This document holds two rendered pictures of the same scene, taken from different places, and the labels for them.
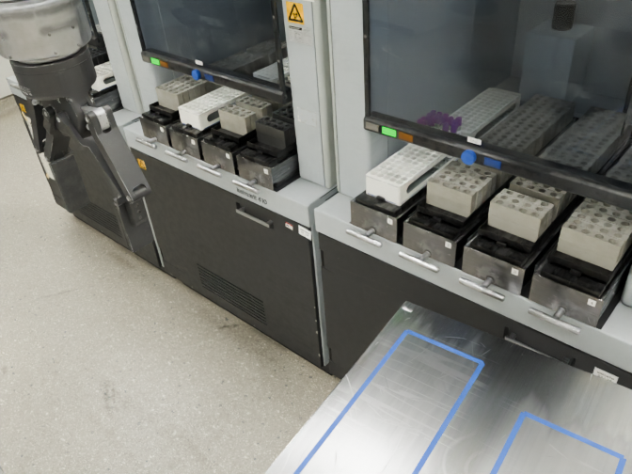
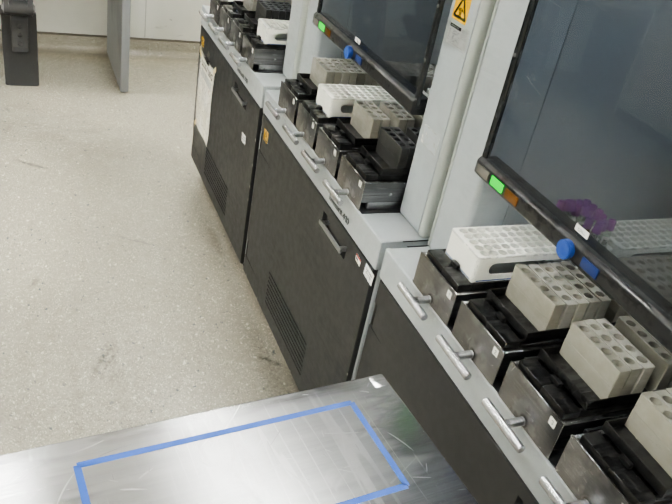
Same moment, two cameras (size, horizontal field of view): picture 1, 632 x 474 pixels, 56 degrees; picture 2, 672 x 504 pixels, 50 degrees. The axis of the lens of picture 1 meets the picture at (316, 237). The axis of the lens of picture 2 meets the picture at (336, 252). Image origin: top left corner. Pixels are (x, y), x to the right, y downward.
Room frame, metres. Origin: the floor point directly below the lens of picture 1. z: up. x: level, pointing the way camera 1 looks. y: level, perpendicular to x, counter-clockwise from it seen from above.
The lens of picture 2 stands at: (0.05, -0.32, 1.47)
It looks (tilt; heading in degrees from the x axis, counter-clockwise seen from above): 31 degrees down; 19
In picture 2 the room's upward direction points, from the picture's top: 12 degrees clockwise
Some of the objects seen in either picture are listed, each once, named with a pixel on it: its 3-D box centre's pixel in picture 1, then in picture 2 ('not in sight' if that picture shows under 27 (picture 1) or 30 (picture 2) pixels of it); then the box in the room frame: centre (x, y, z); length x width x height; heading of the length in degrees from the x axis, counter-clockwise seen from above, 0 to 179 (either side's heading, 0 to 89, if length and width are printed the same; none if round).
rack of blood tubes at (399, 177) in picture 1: (417, 165); (528, 253); (1.28, -0.27, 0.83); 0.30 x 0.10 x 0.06; 136
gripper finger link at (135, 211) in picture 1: (138, 205); (19, 26); (0.54, 0.19, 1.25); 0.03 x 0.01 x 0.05; 46
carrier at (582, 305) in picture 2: (461, 188); (557, 297); (1.13, -0.34, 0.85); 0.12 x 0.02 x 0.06; 46
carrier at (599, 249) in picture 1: (589, 245); (666, 438); (0.89, -0.53, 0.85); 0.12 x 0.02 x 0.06; 45
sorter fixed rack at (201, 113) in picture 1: (226, 102); (375, 104); (1.77, 0.24, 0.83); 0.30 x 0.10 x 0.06; 136
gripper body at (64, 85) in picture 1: (63, 93); not in sight; (0.60, 0.25, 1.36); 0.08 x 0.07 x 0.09; 46
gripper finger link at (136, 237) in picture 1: (134, 220); (20, 48); (0.55, 0.20, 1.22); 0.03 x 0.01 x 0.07; 136
